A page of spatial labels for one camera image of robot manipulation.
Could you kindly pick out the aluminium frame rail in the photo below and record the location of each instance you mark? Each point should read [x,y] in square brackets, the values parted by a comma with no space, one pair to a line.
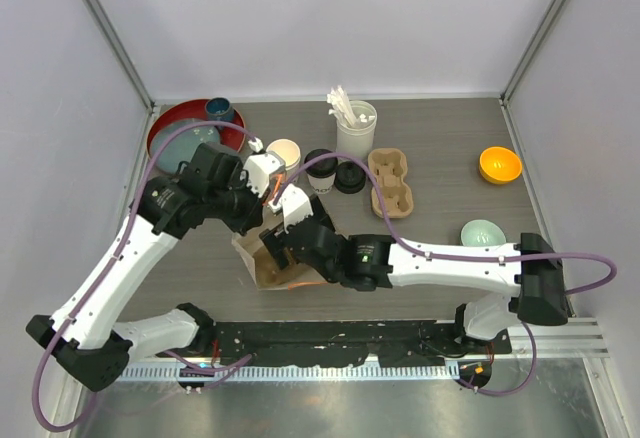
[572,340]

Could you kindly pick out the brown pulp cup carrier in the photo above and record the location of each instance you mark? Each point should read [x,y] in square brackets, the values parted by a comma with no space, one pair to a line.
[390,168]
[267,274]

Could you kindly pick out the pale green ceramic bowl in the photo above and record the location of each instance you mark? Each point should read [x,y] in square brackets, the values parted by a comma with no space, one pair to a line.
[481,233]

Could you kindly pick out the dark blue ceramic mug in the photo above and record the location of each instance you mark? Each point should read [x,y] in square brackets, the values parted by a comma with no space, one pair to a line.
[219,109]

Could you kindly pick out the white straws bundle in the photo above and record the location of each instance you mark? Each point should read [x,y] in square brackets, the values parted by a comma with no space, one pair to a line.
[352,114]

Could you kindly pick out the stack of black cup lids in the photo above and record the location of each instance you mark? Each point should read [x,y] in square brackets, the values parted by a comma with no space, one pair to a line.
[350,178]

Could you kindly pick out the orange plastic bowl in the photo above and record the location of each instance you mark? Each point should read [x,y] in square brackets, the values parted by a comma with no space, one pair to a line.
[499,165]

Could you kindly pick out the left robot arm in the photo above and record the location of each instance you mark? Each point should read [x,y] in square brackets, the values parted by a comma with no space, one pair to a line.
[85,335]

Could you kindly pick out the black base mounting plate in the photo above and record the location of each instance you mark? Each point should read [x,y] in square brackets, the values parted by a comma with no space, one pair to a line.
[338,344]

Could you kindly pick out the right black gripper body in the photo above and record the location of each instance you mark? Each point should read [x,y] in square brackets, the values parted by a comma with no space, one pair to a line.
[330,274]

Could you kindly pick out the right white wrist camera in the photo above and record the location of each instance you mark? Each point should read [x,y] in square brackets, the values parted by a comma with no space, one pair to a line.
[294,205]

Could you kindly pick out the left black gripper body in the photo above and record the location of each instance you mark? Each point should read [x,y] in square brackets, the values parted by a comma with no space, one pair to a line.
[237,206]

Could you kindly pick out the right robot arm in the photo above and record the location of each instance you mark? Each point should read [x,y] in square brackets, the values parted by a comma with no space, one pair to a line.
[522,282]

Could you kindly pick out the printed kraft paper bag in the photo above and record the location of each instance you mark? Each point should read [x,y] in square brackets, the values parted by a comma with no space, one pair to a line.
[247,245]

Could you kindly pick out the white cylindrical straw holder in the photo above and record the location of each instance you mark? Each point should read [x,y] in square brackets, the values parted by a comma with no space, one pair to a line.
[358,142]

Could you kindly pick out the blue-grey ceramic plate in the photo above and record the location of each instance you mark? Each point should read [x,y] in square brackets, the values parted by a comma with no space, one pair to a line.
[182,148]

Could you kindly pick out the stack of white paper cups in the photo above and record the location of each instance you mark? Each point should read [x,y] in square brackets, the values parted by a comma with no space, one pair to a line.
[289,152]

